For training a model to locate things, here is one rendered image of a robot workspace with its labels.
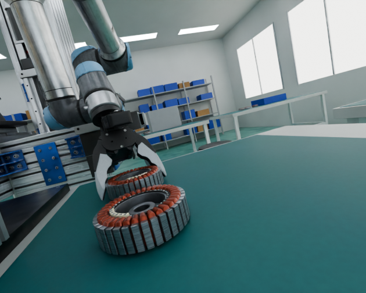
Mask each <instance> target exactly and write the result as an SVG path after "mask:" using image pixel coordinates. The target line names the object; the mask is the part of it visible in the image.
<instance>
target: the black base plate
mask: <svg viewBox="0 0 366 293"><path fill-rule="evenodd" d="M69 191H70V188H69V185H68V183H67V184H63V185H59V186H56V187H52V188H48V189H46V190H42V191H38V192H34V193H32V194H28V195H24V196H20V197H17V198H13V199H10V200H7V201H3V202H0V213H1V216H2V218H3V221H4V223H5V226H6V229H7V231H8V234H9V236H10V237H9V238H8V239H7V240H6V241H3V242H2V245H0V263H1V262H2V261H3V260H4V259H5V258H6V257H7V256H8V255H9V254H10V253H11V252H12V251H13V250H14V249H15V248H16V247H17V246H18V245H19V244H20V243H21V242H22V241H23V239H24V238H25V237H26V236H27V235H28V234H29V233H30V232H31V231H32V230H33V229H34V228H35V227H36V225H37V224H38V223H39V222H40V221H41V220H42V219H43V218H44V217H45V216H46V215H47V214H48V213H49V212H50V211H51V210H52V209H53V208H54V207H55V206H56V205H57V204H58V203H59V201H60V200H61V199H62V198H63V197H64V196H65V195H66V194H67V193H68V192H69Z"/></svg>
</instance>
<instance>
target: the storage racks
mask: <svg viewBox="0 0 366 293"><path fill-rule="evenodd" d="M210 78H211V82H210V83H207V81H206V79H205V84H200V85H194V86H191V87H185V86H184V81H182V84H183V88H180V89H176V90H171V91H166V92H160V93H157V94H155V92H154V89H153V87H152V91H153V94H151V95H145V96H142V97H136V98H131V99H126V100H125V102H126V103H128V102H134V101H138V100H142V99H148V98H152V101H153V105H154V104H155V103H154V100H153V97H154V98H155V102H156V107H157V109H159V108H158V105H157V101H156V97H158V96H162V95H167V94H172V93H176V92H180V94H181V98H183V97H182V93H181V91H184V92H185V97H186V102H187V103H186V104H183V105H178V107H182V106H183V107H184V111H186V110H185V106H186V105H188V110H189V115H190V119H187V120H182V122H183V121H187V123H188V120H191V122H193V121H192V119H195V118H198V117H194V118H192V116H191V111H190V108H189V105H191V104H194V103H199V102H204V101H209V102H210V107H211V112H212V113H210V114H208V115H213V117H214V114H215V113H218V115H220V112H219V108H218V103H217V98H216V92H215V89H214V84H213V78H212V75H211V76H210ZM211 83H212V86H213V91H214V98H215V100H216V105H217V111H218V112H215V113H213V108H212V105H211V99H214V98H209V99H204V100H201V101H196V102H191V103H188V98H187V95H186V91H187V90H192V89H195V88H201V87H206V88H207V93H209V89H208V85H210V84H211ZM11 115H12V119H13V121H16V120H15V117H14V114H11ZM203 116H207V115H203ZM203 116H199V117H203ZM23 121H26V122H27V123H32V119H28V120H23ZM220 124H221V126H220V127H221V130H222V134H224V131H223V125H222V122H221V119H220ZM220 127H218V128H220ZM24 128H25V130H26V132H28V129H27V126H26V125H25V126H24ZM146 130H149V129H145V130H142V131H146ZM138 132H141V131H137V132H136V133H138ZM193 132H194V133H193V135H195V140H196V141H197V138H196V134H197V133H202V132H204V131H201V132H197V133H195V129H194V127H193ZM187 136H189V135H181V136H177V137H173V138H172V139H171V140H176V139H178V138H182V137H187ZM164 139H165V141H160V142H159V143H156V144H160V143H163V145H164V148H166V147H167V149H168V145H167V141H171V140H167V141H166V136H165V135H164ZM165 142H166V146H165ZM156 144H152V145H156ZM136 149H137V148H136V147H135V146H134V151H135V156H136V157H137V152H136Z"/></svg>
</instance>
